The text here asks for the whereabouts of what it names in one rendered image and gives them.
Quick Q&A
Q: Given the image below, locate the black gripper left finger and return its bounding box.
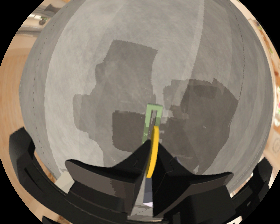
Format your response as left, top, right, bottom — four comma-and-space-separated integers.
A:
64, 139, 151, 216

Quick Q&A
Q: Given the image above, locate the gold coin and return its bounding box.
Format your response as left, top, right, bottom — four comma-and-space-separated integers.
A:
145, 125, 159, 177

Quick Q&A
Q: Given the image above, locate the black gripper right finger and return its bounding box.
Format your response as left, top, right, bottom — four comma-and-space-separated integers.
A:
152, 143, 234, 218

